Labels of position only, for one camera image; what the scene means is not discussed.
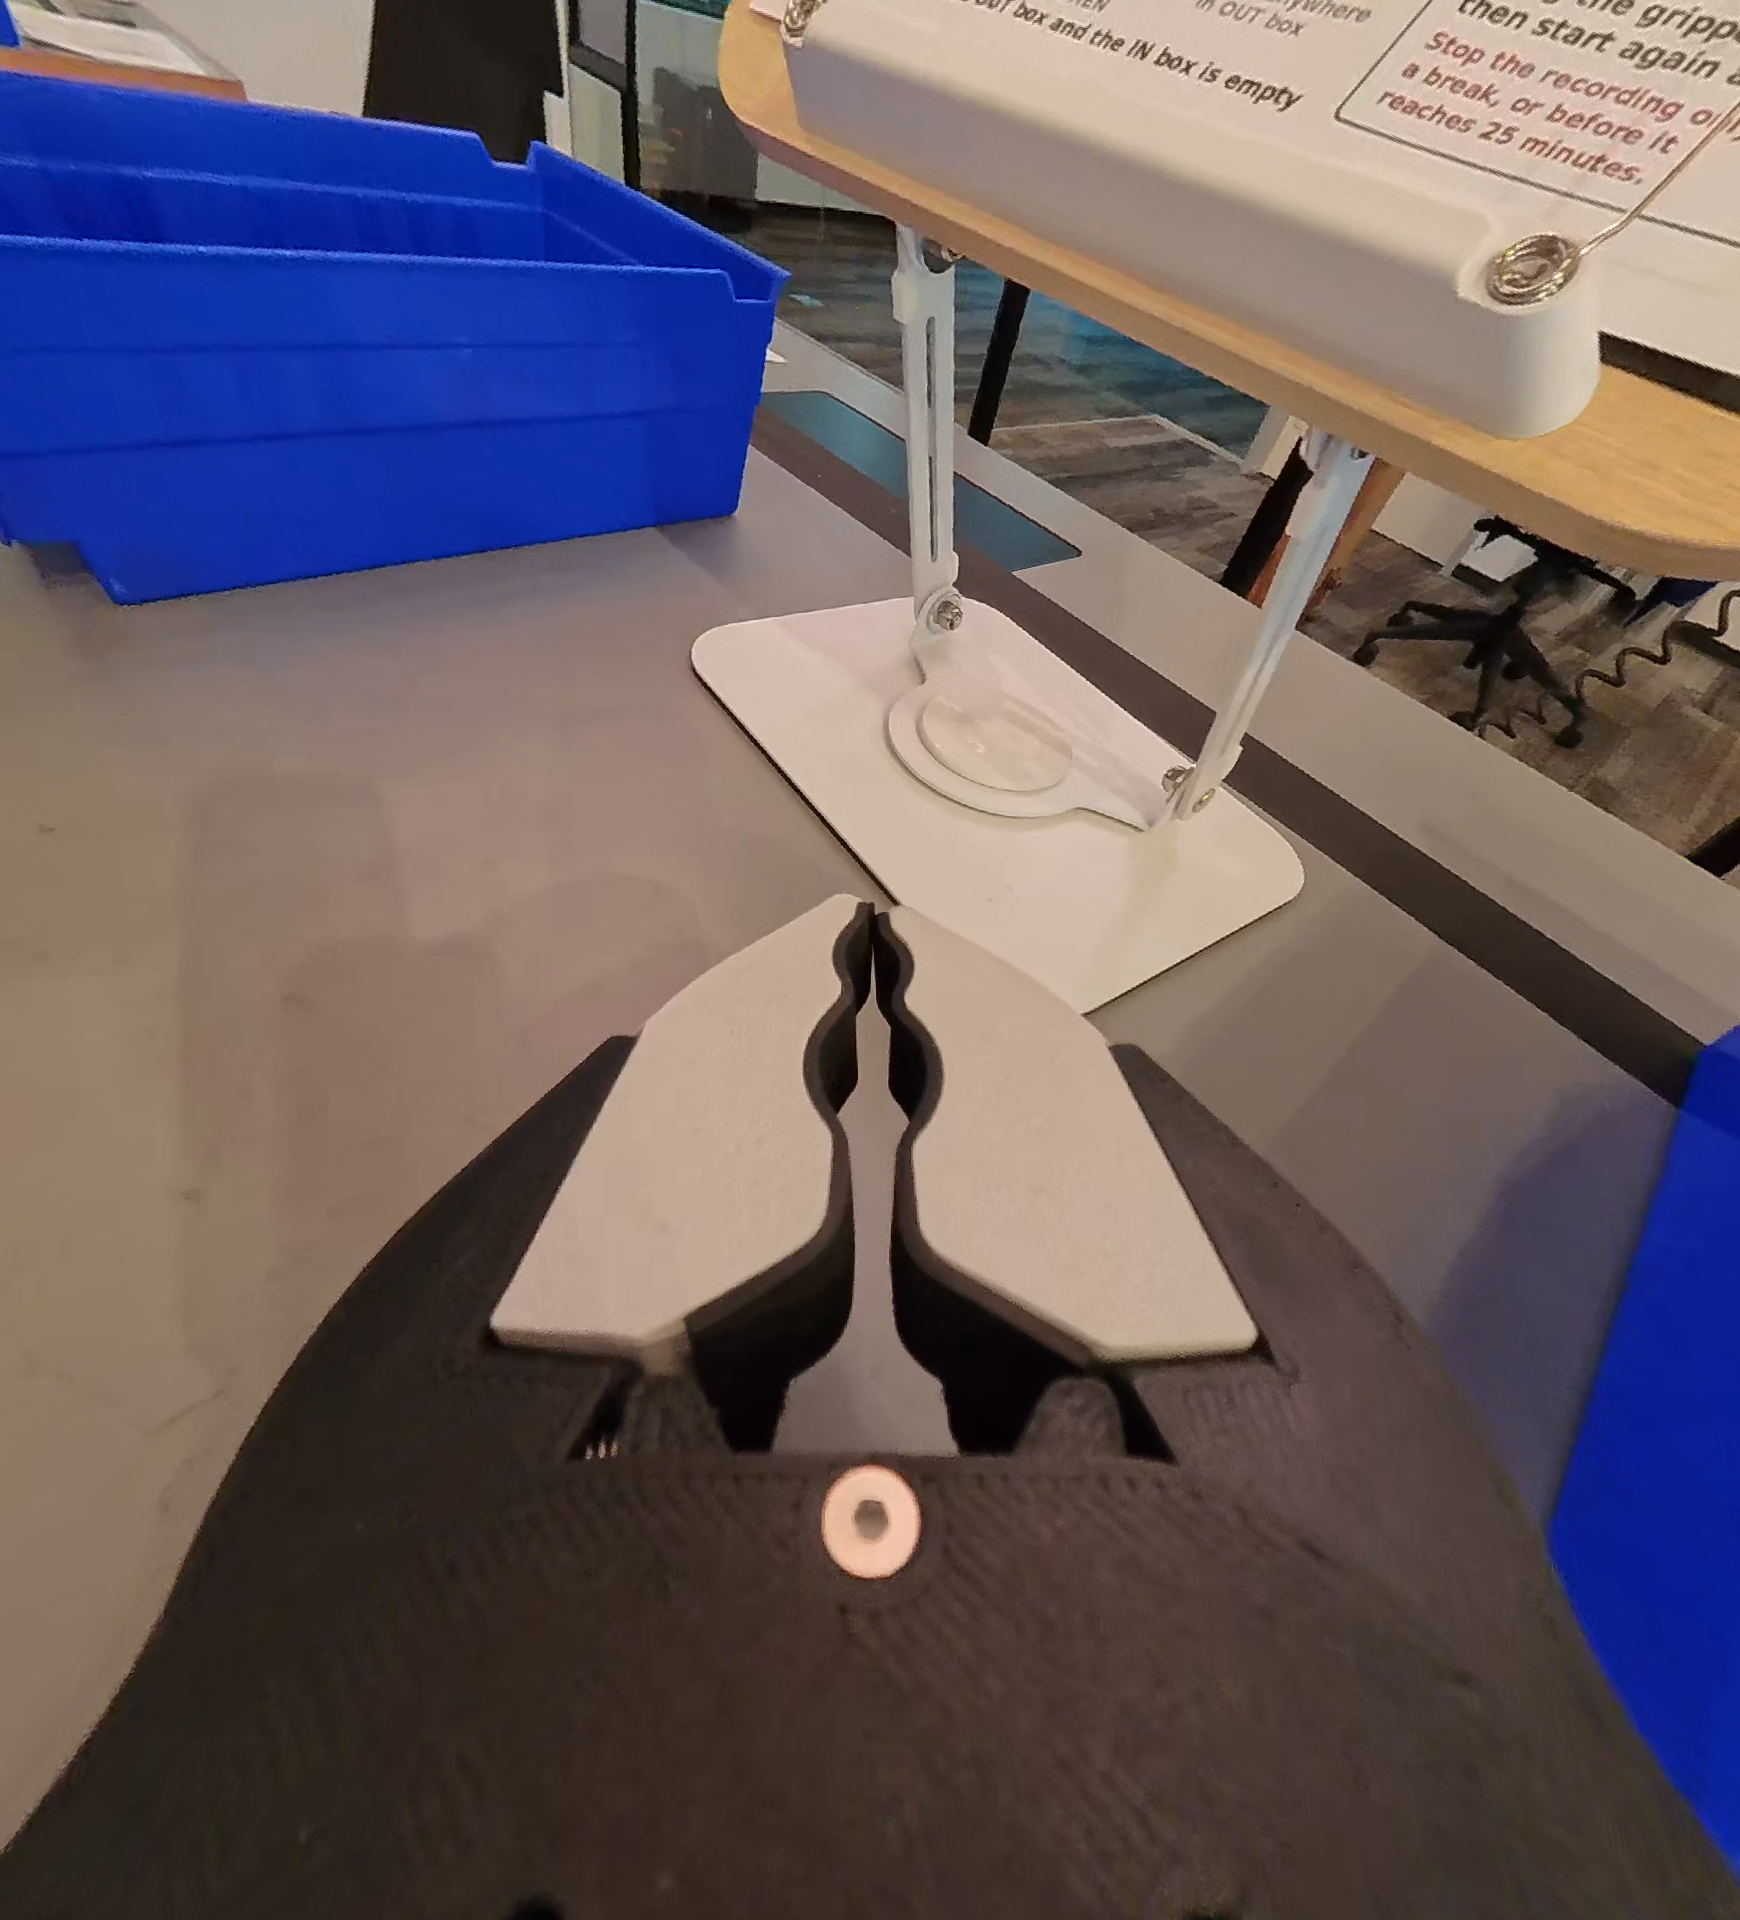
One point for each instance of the black office chair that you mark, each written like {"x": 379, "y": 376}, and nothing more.
{"x": 1523, "y": 594}

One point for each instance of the printed instruction sheet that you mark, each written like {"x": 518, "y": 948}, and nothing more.
{"x": 1561, "y": 150}

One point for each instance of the black cloth cover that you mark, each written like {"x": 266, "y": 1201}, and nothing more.
{"x": 458, "y": 74}

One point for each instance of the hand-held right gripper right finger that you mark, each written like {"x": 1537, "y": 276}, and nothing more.
{"x": 1066, "y": 1184}

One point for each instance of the white document stand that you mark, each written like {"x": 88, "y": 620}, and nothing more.
{"x": 1185, "y": 195}

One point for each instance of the blue plastic bin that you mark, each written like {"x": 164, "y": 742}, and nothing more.
{"x": 360, "y": 451}
{"x": 1709, "y": 1352}

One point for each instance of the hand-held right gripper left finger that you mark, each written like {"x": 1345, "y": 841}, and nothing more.
{"x": 691, "y": 1171}

